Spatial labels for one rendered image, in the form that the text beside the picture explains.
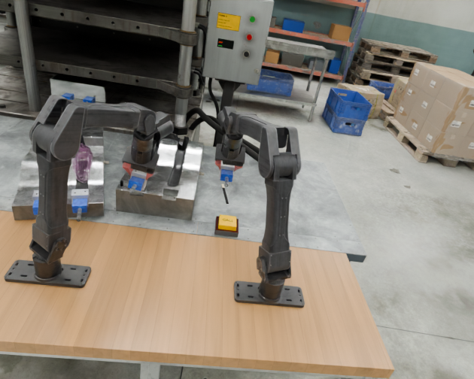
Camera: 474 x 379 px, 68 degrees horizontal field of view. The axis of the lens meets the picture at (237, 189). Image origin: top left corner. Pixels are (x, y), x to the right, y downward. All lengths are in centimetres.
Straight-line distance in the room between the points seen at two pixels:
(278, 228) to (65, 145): 54
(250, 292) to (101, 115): 61
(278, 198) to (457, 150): 408
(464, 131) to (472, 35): 417
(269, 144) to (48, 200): 53
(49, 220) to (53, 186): 9
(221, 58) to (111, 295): 130
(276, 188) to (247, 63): 112
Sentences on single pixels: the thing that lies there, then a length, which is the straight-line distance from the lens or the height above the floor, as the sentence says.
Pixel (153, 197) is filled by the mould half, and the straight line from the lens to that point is 122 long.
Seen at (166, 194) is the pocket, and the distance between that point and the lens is 126.
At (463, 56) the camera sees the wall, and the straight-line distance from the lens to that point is 875.
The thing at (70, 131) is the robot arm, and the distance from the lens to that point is 85.
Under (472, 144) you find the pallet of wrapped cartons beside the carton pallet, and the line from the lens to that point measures 491.
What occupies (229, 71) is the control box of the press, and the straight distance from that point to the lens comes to 191.
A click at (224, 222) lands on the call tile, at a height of 84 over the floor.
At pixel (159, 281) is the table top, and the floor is 80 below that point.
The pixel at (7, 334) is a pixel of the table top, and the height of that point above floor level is 80.
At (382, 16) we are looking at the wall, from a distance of 802.
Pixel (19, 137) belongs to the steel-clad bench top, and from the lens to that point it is 182.
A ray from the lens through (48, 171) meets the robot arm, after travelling 89.
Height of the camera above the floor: 156
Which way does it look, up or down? 31 degrees down
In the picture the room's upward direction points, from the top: 11 degrees clockwise
